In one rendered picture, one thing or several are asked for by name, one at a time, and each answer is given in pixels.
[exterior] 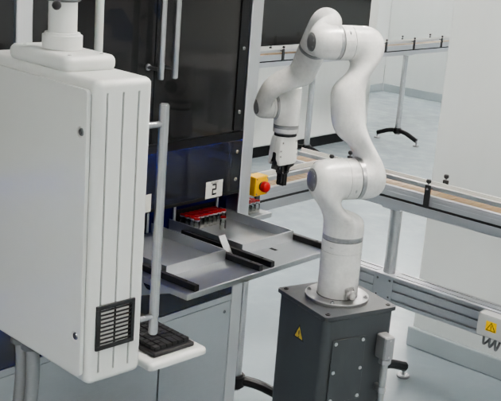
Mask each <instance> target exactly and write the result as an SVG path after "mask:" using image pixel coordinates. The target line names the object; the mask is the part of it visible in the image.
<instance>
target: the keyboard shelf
mask: <svg viewBox="0 0 501 401"><path fill-rule="evenodd" d="M193 342H194V345H193V346H190V347H187V348H183V349H181V350H177V351H175V352H171V353H168V354H165V355H163V356H158V357H155V358H153V357H152V356H150V355H148V354H146V353H144V352H143V351H141V350H138V366H140V367H142V368H144V369H145V370H147V371H150V372H152V371H155V370H158V369H160V368H164V367H167V366H170V365H172V364H176V363H179V362H181V361H185V360H189V359H192V358H194V357H197V356H201V355H204V354H205V353H206V348H205V347H204V346H203V345H200V344H198V343H196V342H195V341H193Z"/></svg>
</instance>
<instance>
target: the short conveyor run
mask: <svg viewBox="0 0 501 401"><path fill-rule="evenodd" d="M317 161H319V160H316V161H312V162H305V163H301V164H296V165H293V166H292V167H290V168H289V172H288V173H287V182H286V185H284V186H282V185H277V184H276V181H277V174H276V170H275V169H270V170H266V171H262V172H259V173H263V174H266V175H270V176H268V182H269V183H270V191H269V192H267V194H263V195H260V196H256V197H253V196H251V195H250V197H251V198H255V200H260V203H259V204H260V209H262V210H270V209H273V208H279V207H282V206H286V205H289V204H295V203H298V202H302V201H307V200H311V199H314V198H313V196H312V195H311V193H310V191H309V189H308V186H307V174H308V172H309V169H310V168H311V167H309V166H312V165H313V164H314V163H315V162H317ZM305 167H308V168H305ZM302 168H304V169H302ZM294 169H296V170H294ZM271 174H274V175H271Z"/></svg>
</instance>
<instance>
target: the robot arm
mask: <svg viewBox="0 0 501 401"><path fill-rule="evenodd" d="M384 49H385V46H384V40H383V37H382V35H381V34H380V33H379V31H378V30H376V29H373V28H371V27H369V26H362V25H342V19H341V16H340V15H339V13H338V12H336V11H335V10H334V9H332V8H328V7H324V8H321V9H319V10H317V11H316V12H315V13H314V14H313V15H312V17H311V18H310V20H309V23H308V25H307V27H306V29H305V32H304V34H303V36H302V39H301V41H300V44H299V45H298V48H297V51H296V53H295V55H294V58H293V61H292V63H291V65H290V66H288V67H286V68H283V69H281V70H279V71H277V72H275V73H274V74H272V75H271V76H269V77H268V78H267V79H266V80H265V81H264V83H263V84H262V86H261V87H260V89H259V91H258V94H257V96H256V98H255V101H254V113H255V114H256V115H257V116H258V117H259V118H264V119H274V126H273V132H274V134H273V136H272V139H271V142H270V151H269V157H268V162H269V163H270V164H272V166H271V169H275V170H276V173H277V181H276V184H277V185H282V186H284V185H286V182H287V173H288V172H289V168H290V167H292V166H293V165H294V162H296V160H297V133H298V131H299V129H298V128H299V119H300V109H301V91H302V87H304V86H307V85H309V84H311V83H312V82H313V81H314V80H315V78H316V76H317V73H318V72H319V70H320V67H321V65H322V63H323V61H324V60H349V62H350V67H349V69H348V71H347V72H346V73H345V74H344V75H343V76H342V77H341V78H340V79H339V80H338V81H337V82H336V83H335V84H334V86H333V87H332V91H331V99H330V103H331V118H332V125H333V128H334V130H335V132H336V134H337V135H338V136H339V137H340V138H341V139H342V140H343V141H345V142H346V143H347V144H348V145H349V147H350V148H351V151H352V154H353V158H328V159H323V160H319V161H317V162H315V163H314V164H313V165H312V166H311V168H310V169H309V172H308V174H307V186H308V189H309V191H310V193H311V195H312V196H313V198H314V199H315V201H316V202H317V203H318V205H319V207H320V210H321V211H322V214H323V220H324V224H323V234H322V242H321V250H320V266H319V274H318V283H316V284H312V285H311V286H308V287H307V288H306V289H305V296H306V297H307V299H308V300H310V301H311V302H314V303H316V304H318V305H321V306H326V307H330V308H337V309H353V308H358V307H361V306H364V305H366V304H367V303H368V299H369V296H368V294H367V293H366V292H365V291H364V290H361V289H360V288H358V285H359V271H360V264H361V255H362V248H363V234H364V222H363V219H362V217H361V216H359V215H358V214H356V213H354V212H351V211H349V210H347V209H345V208H343V207H342V204H341V202H342V200H359V199H370V198H373V197H376V196H378V195H379V194H380V193H381V192H382V191H383V190H384V188H385V185H386V170H385V168H384V165H383V162H382V160H381V158H380V156H379V154H378V152H377V150H376V149H375V147H374V145H373V143H372V141H371V138H370V136H369V134H368V131H367V124H366V107H365V92H366V86H367V82H368V80H369V78H370V76H371V74H372V73H373V71H374V70H375V69H376V67H377V66H378V65H379V63H380V61H381V60H382V58H383V54H384Z"/></svg>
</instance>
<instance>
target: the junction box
mask: <svg viewBox="0 0 501 401"><path fill-rule="evenodd" d="M476 333H477V334H479V335H482V336H485V337H488V338H491V339H493V340H496V341H500V342H501V314H499V313H495V312H492V311H490V310H482V311H480V312H479V316H478V321H477V327H476Z"/></svg>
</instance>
